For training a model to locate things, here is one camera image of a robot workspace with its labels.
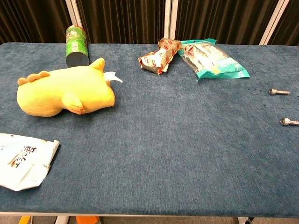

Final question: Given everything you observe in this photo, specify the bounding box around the silver metal socket screw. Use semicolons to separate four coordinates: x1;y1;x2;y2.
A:
279;117;299;127
268;88;291;96

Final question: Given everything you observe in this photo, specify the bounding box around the blue fabric table cover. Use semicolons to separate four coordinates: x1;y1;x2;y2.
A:
0;42;299;218

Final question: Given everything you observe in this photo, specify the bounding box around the brown red snack wrapper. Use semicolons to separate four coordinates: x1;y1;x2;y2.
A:
137;37;182;75

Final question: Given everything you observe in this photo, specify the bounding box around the teal clear snack bag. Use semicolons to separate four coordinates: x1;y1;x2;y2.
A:
177;38;251;81

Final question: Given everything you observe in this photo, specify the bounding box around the yellow plush duck toy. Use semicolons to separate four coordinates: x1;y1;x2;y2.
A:
16;57;123;117

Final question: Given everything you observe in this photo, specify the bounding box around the dark pleated curtain panel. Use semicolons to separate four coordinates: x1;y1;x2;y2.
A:
76;0;166;44
271;0;299;46
0;0;72;44
175;0;280;45

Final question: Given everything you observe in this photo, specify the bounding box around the green chips can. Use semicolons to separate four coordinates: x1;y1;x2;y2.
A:
65;25;91;67

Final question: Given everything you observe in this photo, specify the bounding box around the orange plastic object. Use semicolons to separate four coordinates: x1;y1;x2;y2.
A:
76;216;100;224

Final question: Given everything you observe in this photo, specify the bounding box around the white crumpled snack bag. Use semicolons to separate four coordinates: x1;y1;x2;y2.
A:
0;133;60;192

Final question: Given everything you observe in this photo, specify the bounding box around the white partition post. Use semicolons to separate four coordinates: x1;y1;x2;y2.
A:
164;0;176;44
259;0;291;45
64;0;83;28

